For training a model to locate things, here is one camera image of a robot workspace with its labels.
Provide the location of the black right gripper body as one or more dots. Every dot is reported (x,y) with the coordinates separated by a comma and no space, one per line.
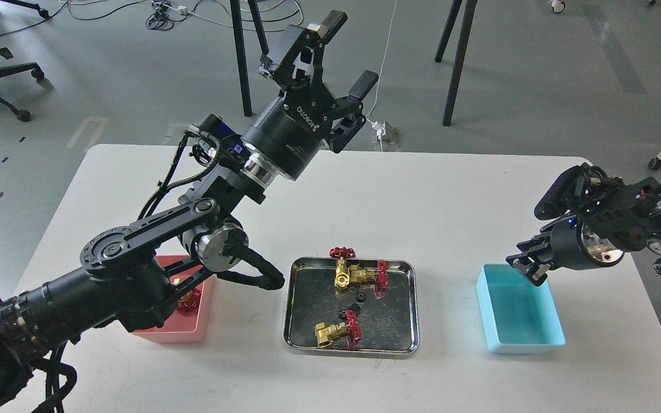
(573,245)

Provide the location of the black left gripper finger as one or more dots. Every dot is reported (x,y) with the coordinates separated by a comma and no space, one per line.
(353,101)
(308,43)

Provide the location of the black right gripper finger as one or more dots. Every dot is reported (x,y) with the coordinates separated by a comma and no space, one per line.
(532,268)
(530,248)

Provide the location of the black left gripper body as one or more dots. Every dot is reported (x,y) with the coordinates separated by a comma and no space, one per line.
(297,124)

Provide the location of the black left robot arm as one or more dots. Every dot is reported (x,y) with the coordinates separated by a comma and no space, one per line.
(186,232)

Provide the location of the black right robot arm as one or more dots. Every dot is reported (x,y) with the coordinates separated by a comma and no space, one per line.
(592,221)

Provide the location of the blue plastic box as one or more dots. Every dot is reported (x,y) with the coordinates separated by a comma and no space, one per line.
(518,317)

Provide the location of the pink plastic box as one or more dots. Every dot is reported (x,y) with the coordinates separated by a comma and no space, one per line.
(181,329)

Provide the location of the black table legs left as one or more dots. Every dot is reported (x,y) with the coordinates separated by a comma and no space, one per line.
(240,47)

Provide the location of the black table legs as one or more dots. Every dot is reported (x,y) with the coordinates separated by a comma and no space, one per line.
(462,45)
(240,47)

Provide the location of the black table legs right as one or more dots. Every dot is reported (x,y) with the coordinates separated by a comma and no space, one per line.
(462,45)

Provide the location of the silver metal tray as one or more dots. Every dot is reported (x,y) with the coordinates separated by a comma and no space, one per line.
(388,318)

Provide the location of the brass valve upright red handle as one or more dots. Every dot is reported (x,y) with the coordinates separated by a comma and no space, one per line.
(342,279)

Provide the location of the brass valve side red handle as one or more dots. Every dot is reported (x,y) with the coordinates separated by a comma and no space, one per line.
(359,276)

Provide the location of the brass valve bottom red handle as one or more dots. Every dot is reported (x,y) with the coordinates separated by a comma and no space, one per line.
(328,334)

